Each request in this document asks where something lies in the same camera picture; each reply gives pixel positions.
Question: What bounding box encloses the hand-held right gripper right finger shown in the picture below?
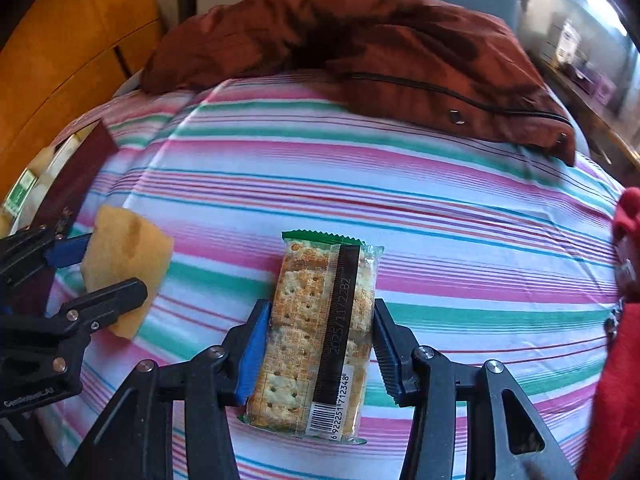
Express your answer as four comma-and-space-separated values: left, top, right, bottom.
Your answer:
372, 298, 581, 480

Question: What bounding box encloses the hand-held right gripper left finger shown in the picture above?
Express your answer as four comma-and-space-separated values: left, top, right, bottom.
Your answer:
67, 299, 273, 480

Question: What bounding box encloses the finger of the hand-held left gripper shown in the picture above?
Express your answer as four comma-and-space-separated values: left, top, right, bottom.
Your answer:
0, 277, 149, 347
0, 207, 94, 291

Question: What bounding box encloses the yellow sponge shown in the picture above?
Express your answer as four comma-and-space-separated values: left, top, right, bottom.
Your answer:
80, 204, 175, 340

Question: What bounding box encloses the clear cracker packet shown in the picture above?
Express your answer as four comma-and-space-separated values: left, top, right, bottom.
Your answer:
237, 229, 385, 446

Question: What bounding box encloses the small green white carton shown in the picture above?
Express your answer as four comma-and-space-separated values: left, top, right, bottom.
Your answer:
2, 170, 41, 216

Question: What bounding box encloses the pink storage box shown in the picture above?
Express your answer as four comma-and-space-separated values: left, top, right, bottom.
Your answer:
0, 120, 121, 316

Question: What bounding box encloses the striped bed sheet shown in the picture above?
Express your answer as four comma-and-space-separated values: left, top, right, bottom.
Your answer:
45, 70, 631, 480

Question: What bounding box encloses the orange wooden wardrobe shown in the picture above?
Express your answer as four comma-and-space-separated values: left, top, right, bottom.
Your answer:
0, 0, 166, 201

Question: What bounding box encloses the red sweater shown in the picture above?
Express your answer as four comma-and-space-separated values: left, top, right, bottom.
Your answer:
575, 187, 640, 480

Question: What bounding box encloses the maroon padded jacket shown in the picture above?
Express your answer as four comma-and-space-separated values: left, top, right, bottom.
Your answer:
140, 0, 578, 166

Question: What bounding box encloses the wooden desk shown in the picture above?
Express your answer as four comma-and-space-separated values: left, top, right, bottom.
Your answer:
535, 55, 640, 171

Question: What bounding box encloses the purple box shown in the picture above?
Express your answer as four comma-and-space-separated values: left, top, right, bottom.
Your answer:
575, 67, 618, 103

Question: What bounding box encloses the white box on desk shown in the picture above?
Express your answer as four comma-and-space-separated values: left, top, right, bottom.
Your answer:
555, 20, 583, 63

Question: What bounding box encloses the white bed rail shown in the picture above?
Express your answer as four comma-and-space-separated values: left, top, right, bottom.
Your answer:
119, 69, 147, 97

